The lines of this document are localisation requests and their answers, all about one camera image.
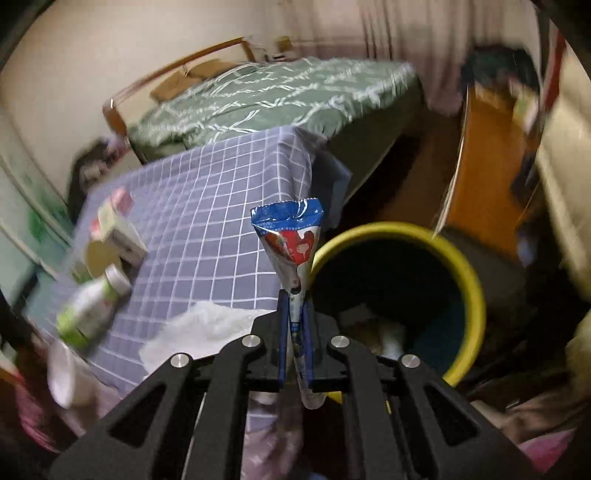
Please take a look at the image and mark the red jacket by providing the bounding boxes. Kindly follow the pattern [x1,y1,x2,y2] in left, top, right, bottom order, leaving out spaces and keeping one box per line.
[540,32,568,125]

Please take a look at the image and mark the pink and white curtain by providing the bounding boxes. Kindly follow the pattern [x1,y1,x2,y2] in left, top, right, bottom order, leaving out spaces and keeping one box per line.
[286,0,546,114]

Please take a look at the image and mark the cone-shaped ice cream wrapper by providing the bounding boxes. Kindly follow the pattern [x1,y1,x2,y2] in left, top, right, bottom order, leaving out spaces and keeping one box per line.
[250,198,324,411]

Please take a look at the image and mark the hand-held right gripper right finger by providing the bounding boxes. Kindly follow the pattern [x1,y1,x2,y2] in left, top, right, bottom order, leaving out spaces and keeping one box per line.
[302,295,541,480]

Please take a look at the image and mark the green checked duvet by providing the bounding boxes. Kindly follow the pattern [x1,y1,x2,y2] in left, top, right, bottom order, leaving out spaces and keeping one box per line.
[127,56,419,164]

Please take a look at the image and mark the white foam wrap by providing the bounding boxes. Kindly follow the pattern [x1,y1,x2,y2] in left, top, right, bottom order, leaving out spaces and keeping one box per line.
[139,300,278,374]

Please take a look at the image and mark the wooden bed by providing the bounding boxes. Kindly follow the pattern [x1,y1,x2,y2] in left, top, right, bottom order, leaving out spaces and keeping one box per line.
[102,37,426,185]

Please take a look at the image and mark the pink milk carton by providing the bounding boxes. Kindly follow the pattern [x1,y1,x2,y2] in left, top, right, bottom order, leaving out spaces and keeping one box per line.
[88,187,149,269]

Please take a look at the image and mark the wooden desk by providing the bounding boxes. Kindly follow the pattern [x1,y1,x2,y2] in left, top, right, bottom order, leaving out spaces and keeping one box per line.
[434,85,543,241]

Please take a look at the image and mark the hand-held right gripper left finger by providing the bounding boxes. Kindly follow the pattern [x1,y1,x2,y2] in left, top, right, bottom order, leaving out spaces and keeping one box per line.
[48,291,296,480]

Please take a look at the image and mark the cream puffer jacket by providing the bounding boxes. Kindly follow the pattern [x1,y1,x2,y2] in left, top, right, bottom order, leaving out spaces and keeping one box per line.
[536,18,591,259]

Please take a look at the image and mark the green and white bottle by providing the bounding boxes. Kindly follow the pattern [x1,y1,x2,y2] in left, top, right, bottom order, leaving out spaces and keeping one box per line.
[55,267,133,349]

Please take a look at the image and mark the dark clothes pile on nightstand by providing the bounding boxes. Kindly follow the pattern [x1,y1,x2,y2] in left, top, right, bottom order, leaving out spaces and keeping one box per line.
[67,138,132,222]

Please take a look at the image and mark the white plastic bowl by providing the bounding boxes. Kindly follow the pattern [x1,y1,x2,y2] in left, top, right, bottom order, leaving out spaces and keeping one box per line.
[46,339,100,409]

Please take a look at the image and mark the blue checkered cloth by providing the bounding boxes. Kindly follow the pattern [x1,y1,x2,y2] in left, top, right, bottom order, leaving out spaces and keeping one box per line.
[28,126,354,388]

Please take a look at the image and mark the pile of mixed clothes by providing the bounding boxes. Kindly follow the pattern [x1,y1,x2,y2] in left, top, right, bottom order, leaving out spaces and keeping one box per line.
[462,44,541,93]

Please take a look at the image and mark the yellow-rimmed dark trash bin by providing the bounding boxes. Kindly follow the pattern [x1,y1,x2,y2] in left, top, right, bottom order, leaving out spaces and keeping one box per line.
[308,222,488,388]

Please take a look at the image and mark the brown pillow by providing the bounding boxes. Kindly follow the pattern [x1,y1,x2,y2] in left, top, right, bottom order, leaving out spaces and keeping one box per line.
[185,59,236,79]
[150,74,204,103]

